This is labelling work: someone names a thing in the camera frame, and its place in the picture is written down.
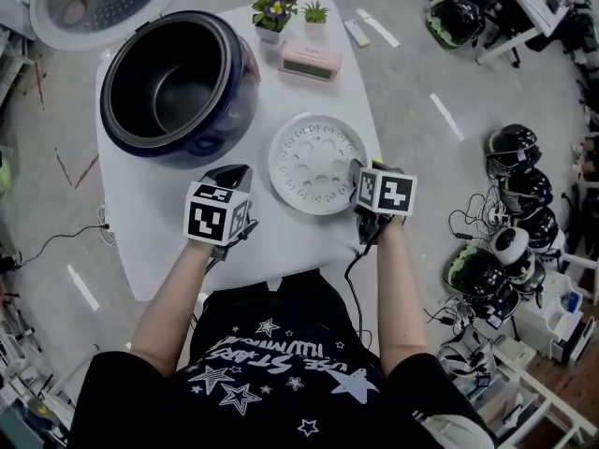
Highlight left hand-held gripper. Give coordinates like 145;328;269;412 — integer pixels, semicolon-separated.
183;163;256;261

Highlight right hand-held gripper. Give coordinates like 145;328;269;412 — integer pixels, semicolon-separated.
347;158;418;246

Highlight white round steamer tray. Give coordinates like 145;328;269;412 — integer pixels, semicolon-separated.
267;113;369;215

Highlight dark blue rice cooker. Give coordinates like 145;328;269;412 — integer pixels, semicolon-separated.
28;0;261;170

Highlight black pot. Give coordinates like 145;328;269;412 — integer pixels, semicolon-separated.
110;20;225;138

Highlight person's left forearm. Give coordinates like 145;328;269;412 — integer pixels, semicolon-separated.
129;239;222;377

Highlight person's right forearm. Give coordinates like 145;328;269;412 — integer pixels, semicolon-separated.
372;216;432;374

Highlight small green succulent pot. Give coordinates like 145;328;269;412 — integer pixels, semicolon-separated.
299;0;331;25

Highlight purple flower plant white pot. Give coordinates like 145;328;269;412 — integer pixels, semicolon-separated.
251;0;300;45

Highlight white power strip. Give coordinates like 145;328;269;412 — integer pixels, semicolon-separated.
95;203;118;248

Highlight pink digital alarm clock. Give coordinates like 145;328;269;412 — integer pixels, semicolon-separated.
279;40;344;84

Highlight white box with green end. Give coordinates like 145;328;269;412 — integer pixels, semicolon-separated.
343;19;372;49

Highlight pile of black helmets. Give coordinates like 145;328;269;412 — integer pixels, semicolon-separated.
442;123;570;327

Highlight white round headset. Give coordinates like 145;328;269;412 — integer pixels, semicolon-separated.
489;225;535;267

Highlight person's black star-print shirt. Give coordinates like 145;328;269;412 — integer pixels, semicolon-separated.
67;268;498;449

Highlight black helmet with green visor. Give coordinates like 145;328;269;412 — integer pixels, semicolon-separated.
425;0;486;51

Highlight white storage box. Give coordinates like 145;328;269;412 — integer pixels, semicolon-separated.
512;273;587;362

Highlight white office desk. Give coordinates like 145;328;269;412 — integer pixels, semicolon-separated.
475;0;573;67

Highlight person's white trousers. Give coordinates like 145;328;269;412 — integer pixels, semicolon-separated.
418;413;490;449

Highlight white shelf unit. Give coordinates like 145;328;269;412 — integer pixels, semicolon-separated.
437;332;599;449

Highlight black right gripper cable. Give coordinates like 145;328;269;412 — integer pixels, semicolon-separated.
344;231;376;351

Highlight black floor cable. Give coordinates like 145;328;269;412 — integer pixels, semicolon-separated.
12;224;111;271

